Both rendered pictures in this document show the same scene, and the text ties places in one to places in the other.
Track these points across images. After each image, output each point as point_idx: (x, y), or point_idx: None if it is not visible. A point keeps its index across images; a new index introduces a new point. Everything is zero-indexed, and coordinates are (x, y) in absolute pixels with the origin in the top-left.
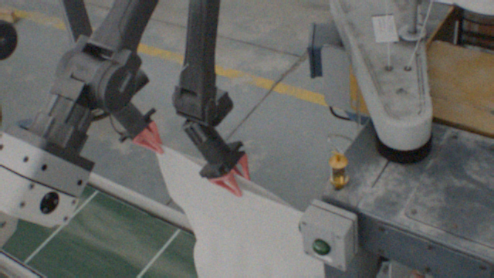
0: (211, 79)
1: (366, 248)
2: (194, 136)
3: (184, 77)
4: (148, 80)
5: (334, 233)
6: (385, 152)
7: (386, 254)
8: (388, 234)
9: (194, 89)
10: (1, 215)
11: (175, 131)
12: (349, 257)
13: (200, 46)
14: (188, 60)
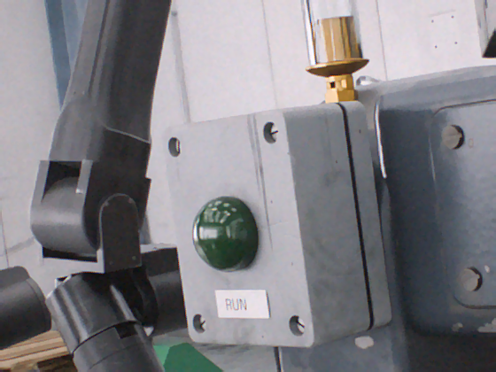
0: (128, 138)
1: (426, 308)
2: (70, 316)
3: (61, 130)
4: (48, 315)
5: (256, 120)
6: None
7: (491, 288)
8: (479, 150)
9: (79, 152)
10: None
11: None
12: (334, 287)
13: (106, 36)
14: (77, 81)
